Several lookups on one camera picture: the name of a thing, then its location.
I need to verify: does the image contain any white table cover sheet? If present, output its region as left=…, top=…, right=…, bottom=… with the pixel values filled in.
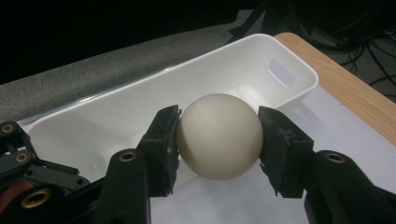
left=148, top=85, right=396, bottom=224

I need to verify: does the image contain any cream ball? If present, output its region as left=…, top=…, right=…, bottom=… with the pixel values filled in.
left=176, top=92, right=265, bottom=181

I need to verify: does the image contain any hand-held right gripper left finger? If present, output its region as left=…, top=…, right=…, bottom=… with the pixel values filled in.
left=136, top=105, right=182, bottom=198

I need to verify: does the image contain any white plastic bin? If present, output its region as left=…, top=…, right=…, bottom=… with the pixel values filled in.
left=17, top=33, right=320, bottom=188

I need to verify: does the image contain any black tripod stand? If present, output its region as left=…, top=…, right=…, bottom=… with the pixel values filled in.
left=228, top=0, right=283, bottom=44

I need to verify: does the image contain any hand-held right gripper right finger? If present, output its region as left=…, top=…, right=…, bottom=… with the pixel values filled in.
left=257, top=105, right=316, bottom=199

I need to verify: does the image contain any black floor cable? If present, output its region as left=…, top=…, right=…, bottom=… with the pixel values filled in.
left=365, top=41, right=396, bottom=90
left=337, top=41, right=370, bottom=76

